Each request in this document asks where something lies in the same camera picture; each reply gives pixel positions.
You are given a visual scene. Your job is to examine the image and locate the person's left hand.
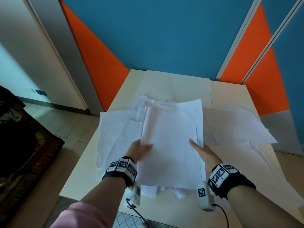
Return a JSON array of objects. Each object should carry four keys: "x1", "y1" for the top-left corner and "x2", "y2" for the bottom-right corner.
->
[{"x1": 124, "y1": 139, "x2": 154, "y2": 164}]

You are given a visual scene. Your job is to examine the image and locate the person's right hand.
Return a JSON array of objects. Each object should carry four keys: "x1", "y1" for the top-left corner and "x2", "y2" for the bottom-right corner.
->
[{"x1": 189, "y1": 139, "x2": 224, "y2": 174}]

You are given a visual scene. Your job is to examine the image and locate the white sheets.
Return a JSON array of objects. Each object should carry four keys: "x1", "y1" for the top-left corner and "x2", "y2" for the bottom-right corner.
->
[{"x1": 96, "y1": 93, "x2": 304, "y2": 212}]

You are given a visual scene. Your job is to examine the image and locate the person's left forearm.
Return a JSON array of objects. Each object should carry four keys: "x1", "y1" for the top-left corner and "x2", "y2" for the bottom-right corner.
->
[{"x1": 80, "y1": 177, "x2": 127, "y2": 213}]

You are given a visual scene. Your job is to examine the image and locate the person's right forearm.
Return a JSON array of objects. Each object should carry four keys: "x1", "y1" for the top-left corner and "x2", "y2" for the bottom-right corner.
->
[{"x1": 227, "y1": 184, "x2": 304, "y2": 228}]

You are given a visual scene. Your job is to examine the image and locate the black left wristband with markers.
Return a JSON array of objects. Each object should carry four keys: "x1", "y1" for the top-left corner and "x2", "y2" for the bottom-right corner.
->
[{"x1": 102, "y1": 156, "x2": 138, "y2": 188}]

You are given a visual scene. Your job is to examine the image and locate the black wristband with markers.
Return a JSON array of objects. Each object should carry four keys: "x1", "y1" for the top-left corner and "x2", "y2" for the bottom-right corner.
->
[
  {"x1": 102, "y1": 156, "x2": 138, "y2": 188},
  {"x1": 207, "y1": 163, "x2": 256, "y2": 200}
]

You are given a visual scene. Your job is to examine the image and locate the black right wristband with markers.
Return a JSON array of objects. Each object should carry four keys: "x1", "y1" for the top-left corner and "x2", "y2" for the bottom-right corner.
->
[{"x1": 207, "y1": 163, "x2": 256, "y2": 200}]

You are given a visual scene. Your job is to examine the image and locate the cream table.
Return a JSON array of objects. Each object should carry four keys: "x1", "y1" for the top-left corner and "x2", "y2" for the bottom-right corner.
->
[{"x1": 59, "y1": 68, "x2": 304, "y2": 228}]

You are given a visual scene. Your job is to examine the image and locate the cream folder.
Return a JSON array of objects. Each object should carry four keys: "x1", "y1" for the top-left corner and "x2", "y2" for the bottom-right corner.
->
[{"x1": 136, "y1": 69, "x2": 213, "y2": 110}]

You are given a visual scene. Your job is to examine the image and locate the pink sweater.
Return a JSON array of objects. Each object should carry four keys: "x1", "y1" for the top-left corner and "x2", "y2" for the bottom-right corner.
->
[{"x1": 49, "y1": 201, "x2": 112, "y2": 228}]

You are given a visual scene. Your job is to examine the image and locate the dark patterned box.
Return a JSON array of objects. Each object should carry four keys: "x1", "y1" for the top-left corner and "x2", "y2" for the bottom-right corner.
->
[{"x1": 0, "y1": 85, "x2": 65, "y2": 222}]

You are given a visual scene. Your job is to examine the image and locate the white door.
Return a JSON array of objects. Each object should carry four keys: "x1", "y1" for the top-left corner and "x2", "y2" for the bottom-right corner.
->
[{"x1": 0, "y1": 0, "x2": 89, "y2": 111}]

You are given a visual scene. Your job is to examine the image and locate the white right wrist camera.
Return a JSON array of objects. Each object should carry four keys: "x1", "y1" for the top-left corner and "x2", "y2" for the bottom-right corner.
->
[{"x1": 196, "y1": 181, "x2": 216, "y2": 212}]

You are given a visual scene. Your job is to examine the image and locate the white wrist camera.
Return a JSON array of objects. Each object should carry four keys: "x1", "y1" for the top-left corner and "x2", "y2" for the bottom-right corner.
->
[
  {"x1": 123, "y1": 181, "x2": 142, "y2": 210},
  {"x1": 196, "y1": 181, "x2": 216, "y2": 212}
]

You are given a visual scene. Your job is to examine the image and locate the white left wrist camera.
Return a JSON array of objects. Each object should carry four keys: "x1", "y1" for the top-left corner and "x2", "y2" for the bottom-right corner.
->
[{"x1": 123, "y1": 181, "x2": 142, "y2": 210}]

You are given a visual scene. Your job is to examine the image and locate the black right camera cable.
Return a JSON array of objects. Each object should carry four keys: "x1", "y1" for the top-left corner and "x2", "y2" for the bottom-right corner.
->
[{"x1": 212, "y1": 203, "x2": 230, "y2": 228}]

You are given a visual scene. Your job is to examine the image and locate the black camera cable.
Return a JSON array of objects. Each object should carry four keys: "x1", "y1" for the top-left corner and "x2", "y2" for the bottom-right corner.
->
[
  {"x1": 125, "y1": 198, "x2": 150, "y2": 228},
  {"x1": 212, "y1": 203, "x2": 230, "y2": 228}
]

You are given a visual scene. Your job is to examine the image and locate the black left camera cable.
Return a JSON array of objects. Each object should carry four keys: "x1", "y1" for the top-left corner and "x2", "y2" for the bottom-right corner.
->
[{"x1": 125, "y1": 198, "x2": 150, "y2": 228}]

